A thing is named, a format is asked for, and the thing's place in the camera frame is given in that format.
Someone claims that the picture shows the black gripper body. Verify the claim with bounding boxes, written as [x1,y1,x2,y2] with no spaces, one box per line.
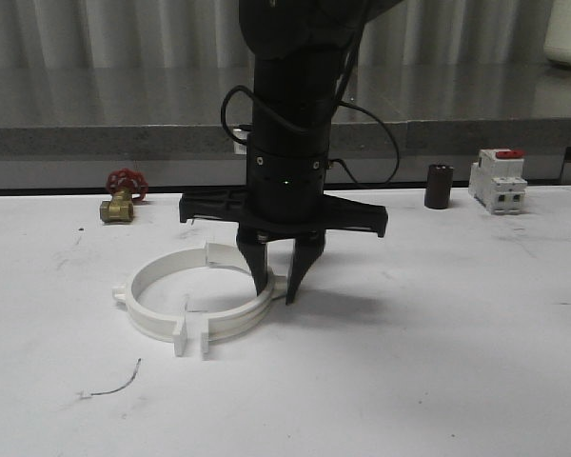
[179,137,388,245]

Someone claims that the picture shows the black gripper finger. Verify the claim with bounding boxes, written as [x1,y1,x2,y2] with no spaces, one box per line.
[285,230,325,305]
[236,225,267,295]

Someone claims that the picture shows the white half-ring pipe clamp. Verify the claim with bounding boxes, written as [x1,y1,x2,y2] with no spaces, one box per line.
[200,243,287,357]
[111,244,208,357]

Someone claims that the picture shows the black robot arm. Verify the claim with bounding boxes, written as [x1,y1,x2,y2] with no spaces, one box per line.
[179,1,392,301]

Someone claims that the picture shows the brass valve red handwheel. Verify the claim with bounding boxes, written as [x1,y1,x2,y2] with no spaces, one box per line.
[99,169,148,224]

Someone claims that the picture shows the dark brown cylindrical coupling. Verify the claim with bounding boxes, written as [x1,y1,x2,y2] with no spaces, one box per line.
[423,164,454,209]

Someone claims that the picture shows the white container on counter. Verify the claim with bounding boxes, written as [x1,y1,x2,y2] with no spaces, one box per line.
[543,0,571,68]

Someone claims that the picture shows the black cable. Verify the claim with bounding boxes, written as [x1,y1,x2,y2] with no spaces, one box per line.
[220,18,402,185]

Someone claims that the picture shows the white circuit breaker red switch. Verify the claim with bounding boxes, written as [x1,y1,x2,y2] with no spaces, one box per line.
[468,149,527,215]

